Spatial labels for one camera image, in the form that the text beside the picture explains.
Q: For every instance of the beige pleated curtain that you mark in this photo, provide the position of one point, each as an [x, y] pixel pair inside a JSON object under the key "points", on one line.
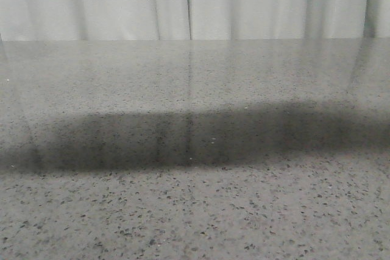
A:
{"points": [[30, 20]]}

